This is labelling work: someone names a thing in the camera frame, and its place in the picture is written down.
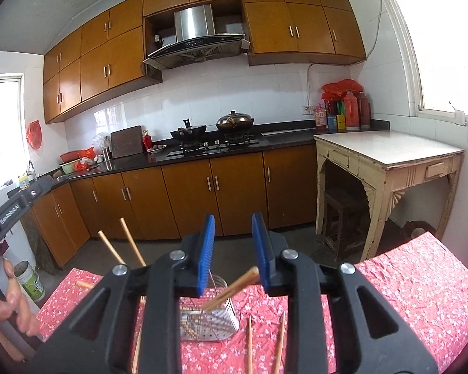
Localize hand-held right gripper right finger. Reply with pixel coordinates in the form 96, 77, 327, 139
251, 213, 439, 374

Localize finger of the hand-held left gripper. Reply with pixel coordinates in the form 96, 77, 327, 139
21, 177, 54, 203

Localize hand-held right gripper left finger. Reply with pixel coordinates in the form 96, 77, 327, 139
29, 214, 216, 374

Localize metal wire utensil holder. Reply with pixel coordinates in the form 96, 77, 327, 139
177, 275, 240, 342

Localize person's left hand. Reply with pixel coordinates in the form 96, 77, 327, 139
0, 259, 42, 361

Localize red plastic basin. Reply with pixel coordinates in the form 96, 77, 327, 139
59, 150, 86, 163

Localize red plastic bag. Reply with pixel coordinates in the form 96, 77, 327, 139
27, 120, 43, 150
322, 79, 364, 100
73, 147, 96, 172

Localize aluminium framed window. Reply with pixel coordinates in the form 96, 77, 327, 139
0, 73, 26, 199

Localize tin can with green label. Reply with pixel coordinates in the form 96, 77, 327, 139
15, 261, 46, 302

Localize wooden base cabinets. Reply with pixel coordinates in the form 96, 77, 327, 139
31, 143, 318, 267

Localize white plastic bag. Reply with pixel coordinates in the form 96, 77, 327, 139
94, 132, 112, 152

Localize dark wooden stool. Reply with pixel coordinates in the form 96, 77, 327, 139
323, 187, 369, 260

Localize dark brown cutting board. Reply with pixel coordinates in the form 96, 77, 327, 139
110, 125, 145, 159

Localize black gas stove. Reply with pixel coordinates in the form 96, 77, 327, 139
167, 134, 260, 158

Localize black kitchen countertop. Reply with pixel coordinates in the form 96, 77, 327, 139
39, 119, 391, 182

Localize black wok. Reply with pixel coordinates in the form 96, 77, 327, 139
169, 118, 207, 141

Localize wok with dark lid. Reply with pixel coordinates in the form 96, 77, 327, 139
215, 111, 255, 132

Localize red floral tablecloth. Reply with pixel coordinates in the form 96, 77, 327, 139
35, 231, 468, 374

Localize dark round object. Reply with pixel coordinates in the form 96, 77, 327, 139
400, 220, 433, 242

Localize cream wooden side table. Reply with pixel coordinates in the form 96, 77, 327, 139
314, 130, 465, 263

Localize dark red thermos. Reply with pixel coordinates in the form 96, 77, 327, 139
355, 91, 371, 129

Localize steel range hood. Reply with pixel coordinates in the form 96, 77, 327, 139
142, 4, 251, 71

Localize white cup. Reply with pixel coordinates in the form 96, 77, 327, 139
450, 103, 466, 126

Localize white framed window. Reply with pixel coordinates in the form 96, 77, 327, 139
372, 0, 468, 125

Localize wooden wall cabinets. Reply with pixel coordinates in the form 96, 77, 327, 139
43, 0, 366, 124

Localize white wall cable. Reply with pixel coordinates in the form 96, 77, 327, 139
306, 0, 387, 108

